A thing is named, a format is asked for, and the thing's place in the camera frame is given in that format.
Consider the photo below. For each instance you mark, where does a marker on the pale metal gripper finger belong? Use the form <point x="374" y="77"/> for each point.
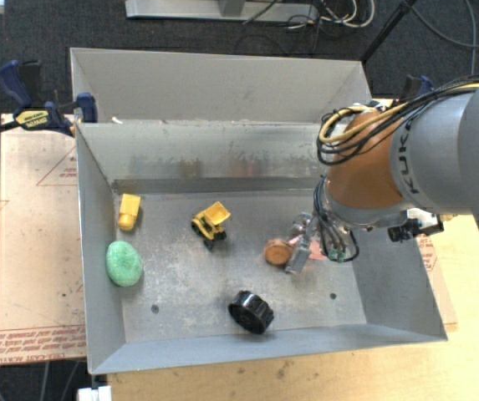
<point x="298" y="259"/>
<point x="302" y="224"/>

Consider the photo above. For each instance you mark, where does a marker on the pink flat piece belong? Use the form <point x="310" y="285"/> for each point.
<point x="317" y="250"/>

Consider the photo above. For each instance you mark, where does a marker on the brown round wooden piece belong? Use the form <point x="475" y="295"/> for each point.
<point x="276" y="254"/>

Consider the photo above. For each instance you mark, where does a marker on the black toy wheel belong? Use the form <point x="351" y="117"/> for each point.
<point x="251" y="312"/>

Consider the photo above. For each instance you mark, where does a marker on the grey metal bin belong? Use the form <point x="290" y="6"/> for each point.
<point x="222" y="265"/>

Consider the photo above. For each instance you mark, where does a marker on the yellow toy dump truck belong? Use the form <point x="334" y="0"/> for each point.
<point x="210" y="221"/>

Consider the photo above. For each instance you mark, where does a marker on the yellow toy block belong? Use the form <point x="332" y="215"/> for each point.
<point x="128" y="211"/>

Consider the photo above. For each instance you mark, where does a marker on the green oval sponge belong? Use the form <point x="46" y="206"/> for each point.
<point x="123" y="263"/>

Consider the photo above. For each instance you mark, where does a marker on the brown cardboard board red print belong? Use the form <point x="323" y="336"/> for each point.
<point x="38" y="245"/>

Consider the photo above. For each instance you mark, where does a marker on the black cylinder on white bracket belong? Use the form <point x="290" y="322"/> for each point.
<point x="404" y="229"/>

